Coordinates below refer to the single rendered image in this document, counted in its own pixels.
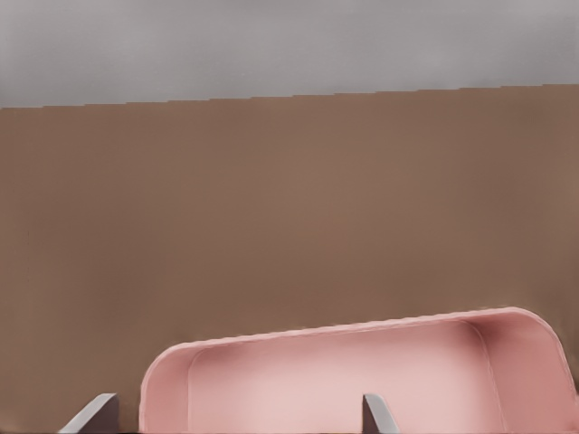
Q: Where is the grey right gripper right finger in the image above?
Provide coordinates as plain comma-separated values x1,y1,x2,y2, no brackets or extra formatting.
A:
361,392,401,434

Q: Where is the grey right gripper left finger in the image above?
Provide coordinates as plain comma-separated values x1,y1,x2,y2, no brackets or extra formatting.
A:
57,392,120,434

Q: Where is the pink storage box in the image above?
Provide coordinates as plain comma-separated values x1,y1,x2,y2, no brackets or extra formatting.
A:
138,306,579,434

